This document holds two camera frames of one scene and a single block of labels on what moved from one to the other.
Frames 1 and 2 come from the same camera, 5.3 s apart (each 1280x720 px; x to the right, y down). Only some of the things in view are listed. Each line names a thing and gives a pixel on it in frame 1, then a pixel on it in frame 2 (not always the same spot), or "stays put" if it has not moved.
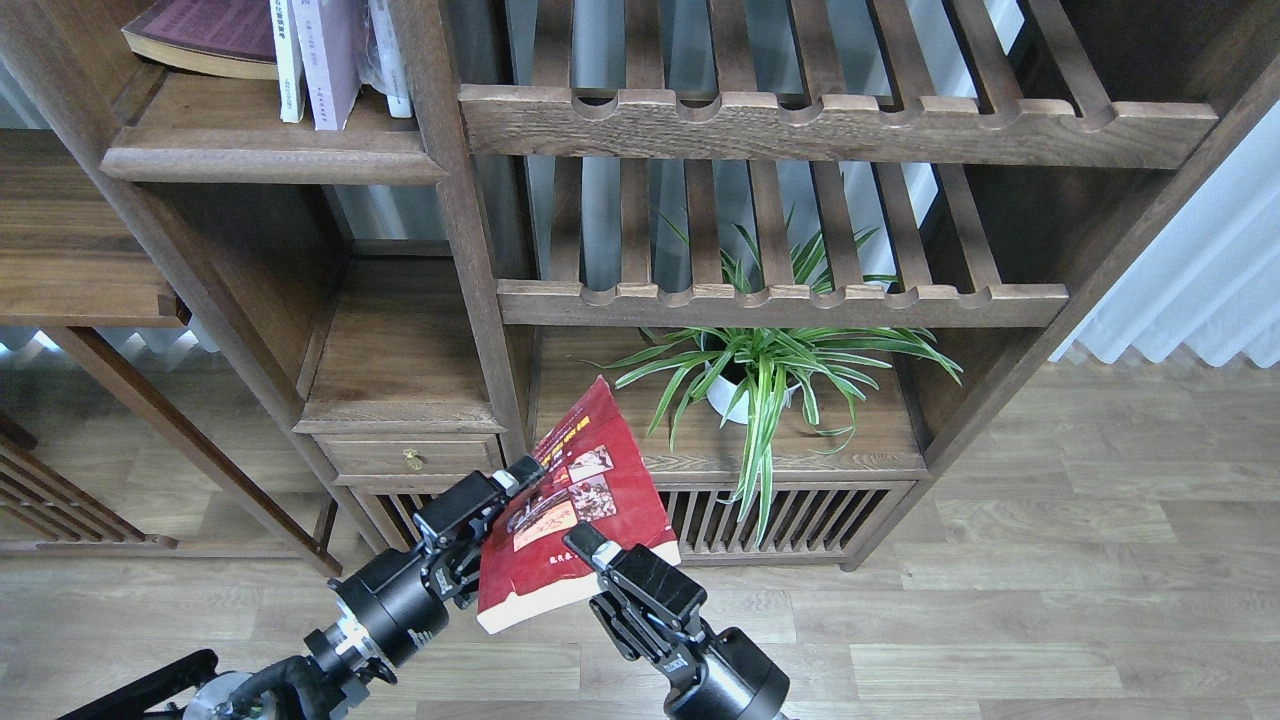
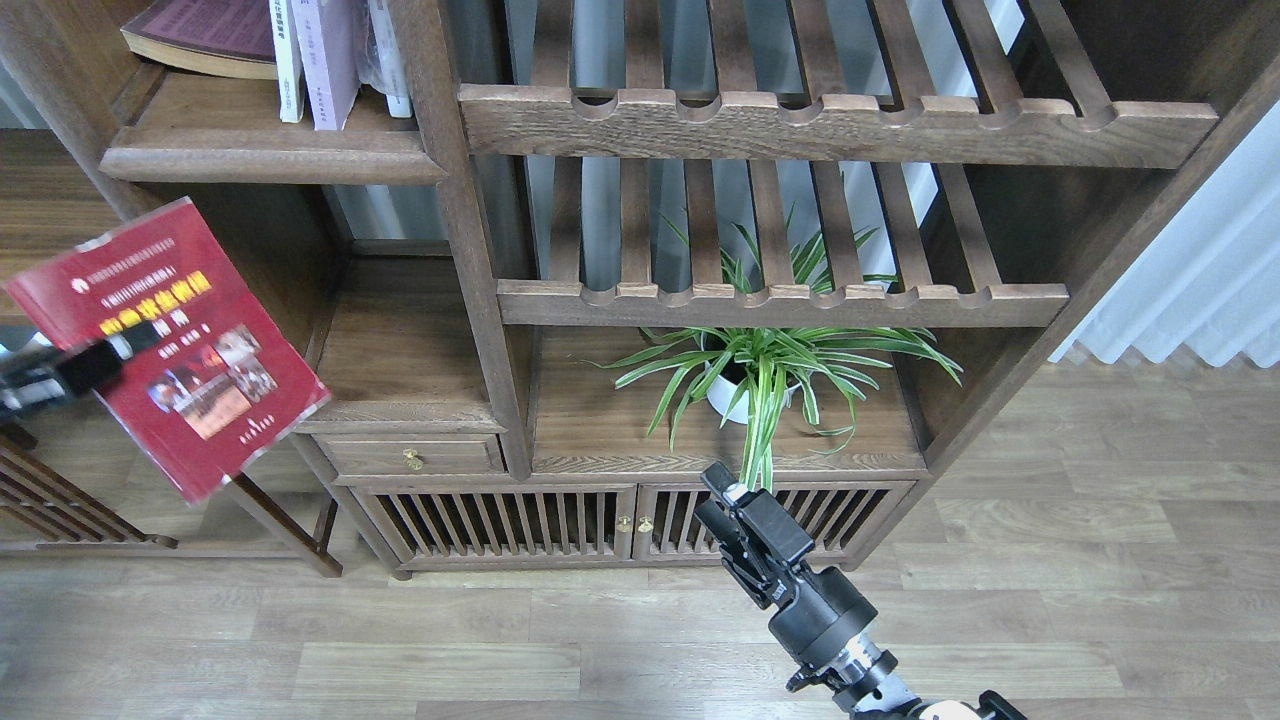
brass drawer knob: x=412 y=460 stays put
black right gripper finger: x=633 y=637 -> x=740 y=559
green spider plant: x=749 y=373 stays put
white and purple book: x=329 y=33 stays put
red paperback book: x=592 y=478 -> x=219 y=381
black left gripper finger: x=471 y=499 -> x=42 y=376
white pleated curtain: x=1212 y=279 stays put
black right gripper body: x=721 y=676 -> x=825 y=616
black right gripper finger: x=641 y=575 -> x=762 y=511
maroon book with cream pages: x=221 y=37 stays put
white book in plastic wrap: x=381 y=63 stays put
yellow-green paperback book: x=292 y=85 stays put
